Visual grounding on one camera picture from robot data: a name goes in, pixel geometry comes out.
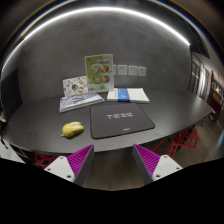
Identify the black mouse pad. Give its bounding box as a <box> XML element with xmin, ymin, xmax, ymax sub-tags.
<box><xmin>90</xmin><ymin>103</ymin><xmax>155</xmax><ymax>139</ymax></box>

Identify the red table leg frame left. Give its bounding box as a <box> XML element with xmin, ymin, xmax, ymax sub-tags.
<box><xmin>35</xmin><ymin>153</ymin><xmax>57</xmax><ymax>169</ymax></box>

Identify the yellow computer mouse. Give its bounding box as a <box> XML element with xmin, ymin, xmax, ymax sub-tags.
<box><xmin>62</xmin><ymin>122</ymin><xmax>84</xmax><ymax>138</ymax></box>

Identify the curved ceiling light strip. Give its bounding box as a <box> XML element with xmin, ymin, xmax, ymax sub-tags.
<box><xmin>1</xmin><ymin>7</ymin><xmax>190</xmax><ymax>72</ymax></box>

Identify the white wall socket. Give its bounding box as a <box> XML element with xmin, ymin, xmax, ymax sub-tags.
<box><xmin>113</xmin><ymin>65</ymin><xmax>117</xmax><ymax>75</ymax></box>
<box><xmin>138</xmin><ymin>67</ymin><xmax>147</xmax><ymax>77</ymax></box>
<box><xmin>128</xmin><ymin>66</ymin><xmax>138</xmax><ymax>76</ymax></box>
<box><xmin>118</xmin><ymin>65</ymin><xmax>127</xmax><ymax>75</ymax></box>

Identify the white and blue book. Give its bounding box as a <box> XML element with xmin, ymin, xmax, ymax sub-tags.
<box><xmin>107</xmin><ymin>88</ymin><xmax>150</xmax><ymax>103</ymax></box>

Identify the red table leg frame right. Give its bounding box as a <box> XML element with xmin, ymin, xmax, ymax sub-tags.
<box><xmin>153</xmin><ymin>127</ymin><xmax>198</xmax><ymax>158</ymax></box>

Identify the red table leg frame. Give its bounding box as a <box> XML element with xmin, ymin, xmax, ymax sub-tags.
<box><xmin>35</xmin><ymin>153</ymin><xmax>57</xmax><ymax>169</ymax></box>
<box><xmin>153</xmin><ymin>127</ymin><xmax>198</xmax><ymax>158</ymax></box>

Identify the green menu stand sign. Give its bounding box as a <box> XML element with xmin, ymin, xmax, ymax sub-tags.
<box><xmin>85</xmin><ymin>54</ymin><xmax>114</xmax><ymax>92</ymax></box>

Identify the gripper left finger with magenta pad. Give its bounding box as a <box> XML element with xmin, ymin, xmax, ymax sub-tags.
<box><xmin>45</xmin><ymin>144</ymin><xmax>94</xmax><ymax>186</ymax></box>

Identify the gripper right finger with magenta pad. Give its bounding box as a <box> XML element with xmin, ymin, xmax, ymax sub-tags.
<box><xmin>132</xmin><ymin>144</ymin><xmax>182</xmax><ymax>185</ymax></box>

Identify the small colourful sticker card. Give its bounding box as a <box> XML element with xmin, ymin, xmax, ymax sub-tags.
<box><xmin>63</xmin><ymin>76</ymin><xmax>88</xmax><ymax>97</ymax></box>

